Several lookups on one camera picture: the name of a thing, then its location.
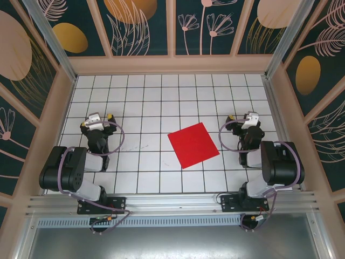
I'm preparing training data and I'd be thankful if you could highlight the red cloth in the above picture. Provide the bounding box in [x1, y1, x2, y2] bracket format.
[167, 122, 220, 170]

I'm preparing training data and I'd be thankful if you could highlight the grey metal sheet panel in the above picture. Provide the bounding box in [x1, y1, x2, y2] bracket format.
[10, 213, 335, 259]

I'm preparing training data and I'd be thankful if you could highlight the small electronics board with connector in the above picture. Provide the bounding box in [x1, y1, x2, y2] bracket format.
[89, 215, 115, 225]
[249, 213, 272, 224]

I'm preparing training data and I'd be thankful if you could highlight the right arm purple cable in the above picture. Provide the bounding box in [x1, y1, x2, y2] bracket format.
[218, 120, 303, 233]

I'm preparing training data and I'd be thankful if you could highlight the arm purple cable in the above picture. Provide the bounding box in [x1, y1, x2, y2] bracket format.
[58, 120, 132, 235]
[218, 120, 303, 233]

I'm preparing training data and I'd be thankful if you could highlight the aluminium table side rail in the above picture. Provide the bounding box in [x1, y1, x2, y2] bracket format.
[261, 77, 307, 193]

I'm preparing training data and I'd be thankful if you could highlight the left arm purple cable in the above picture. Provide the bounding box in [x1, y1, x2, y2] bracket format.
[58, 120, 132, 235]

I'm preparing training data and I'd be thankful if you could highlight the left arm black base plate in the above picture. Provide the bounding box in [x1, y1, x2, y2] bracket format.
[77, 196, 127, 216]

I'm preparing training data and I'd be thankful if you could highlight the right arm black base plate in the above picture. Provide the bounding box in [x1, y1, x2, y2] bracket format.
[220, 194, 270, 213]

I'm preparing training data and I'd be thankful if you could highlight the aluminium frame post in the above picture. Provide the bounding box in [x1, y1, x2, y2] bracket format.
[265, 0, 316, 79]
[22, 0, 78, 84]

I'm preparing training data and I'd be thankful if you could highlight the long aluminium mounting rail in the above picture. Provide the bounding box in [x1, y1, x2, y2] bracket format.
[25, 190, 320, 217]

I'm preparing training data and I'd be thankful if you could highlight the grey slotted cable duct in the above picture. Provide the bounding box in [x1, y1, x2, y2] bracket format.
[36, 214, 243, 228]

